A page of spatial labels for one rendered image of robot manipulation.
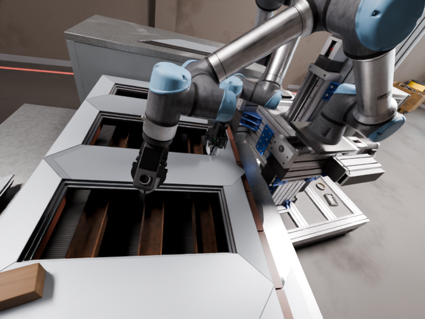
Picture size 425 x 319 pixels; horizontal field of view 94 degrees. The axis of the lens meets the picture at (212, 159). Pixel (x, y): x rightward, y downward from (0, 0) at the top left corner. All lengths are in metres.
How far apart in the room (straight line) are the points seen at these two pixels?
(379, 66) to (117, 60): 1.32
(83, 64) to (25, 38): 2.49
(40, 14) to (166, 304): 3.73
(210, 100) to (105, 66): 1.18
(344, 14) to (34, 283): 0.86
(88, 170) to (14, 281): 0.37
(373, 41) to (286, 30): 0.19
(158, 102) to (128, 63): 1.10
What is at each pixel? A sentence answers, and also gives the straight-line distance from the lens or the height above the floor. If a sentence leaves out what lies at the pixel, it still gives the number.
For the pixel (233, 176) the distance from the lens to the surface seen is 0.86.
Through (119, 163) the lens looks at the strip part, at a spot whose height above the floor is 0.85.
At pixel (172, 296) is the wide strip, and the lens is 0.61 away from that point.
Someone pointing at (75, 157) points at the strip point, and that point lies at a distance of 0.90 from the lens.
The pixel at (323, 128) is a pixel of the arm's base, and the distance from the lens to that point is 0.98.
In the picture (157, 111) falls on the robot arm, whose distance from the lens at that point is 0.43.
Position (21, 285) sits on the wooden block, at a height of 0.90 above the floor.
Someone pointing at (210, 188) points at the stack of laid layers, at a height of 0.84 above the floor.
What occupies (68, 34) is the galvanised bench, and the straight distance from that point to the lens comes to 1.56.
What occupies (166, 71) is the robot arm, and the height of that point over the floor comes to 1.30.
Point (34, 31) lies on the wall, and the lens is 3.98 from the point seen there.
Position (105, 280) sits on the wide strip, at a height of 0.85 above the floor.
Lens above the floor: 1.44
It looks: 41 degrees down
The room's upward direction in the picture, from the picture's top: 17 degrees clockwise
